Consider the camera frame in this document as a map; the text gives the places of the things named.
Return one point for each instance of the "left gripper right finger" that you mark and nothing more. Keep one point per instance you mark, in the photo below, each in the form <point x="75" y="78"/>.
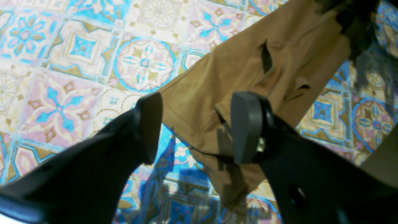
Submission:
<point x="312" y="185"/>

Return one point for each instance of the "patterned tablecloth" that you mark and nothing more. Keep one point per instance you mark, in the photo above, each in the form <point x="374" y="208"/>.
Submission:
<point x="68" y="67"/>

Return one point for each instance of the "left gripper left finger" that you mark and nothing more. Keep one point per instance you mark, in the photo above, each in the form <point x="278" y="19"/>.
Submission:
<point x="83" y="184"/>

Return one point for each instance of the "brown t-shirt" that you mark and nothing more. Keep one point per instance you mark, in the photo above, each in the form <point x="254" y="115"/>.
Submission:
<point x="287" y="57"/>

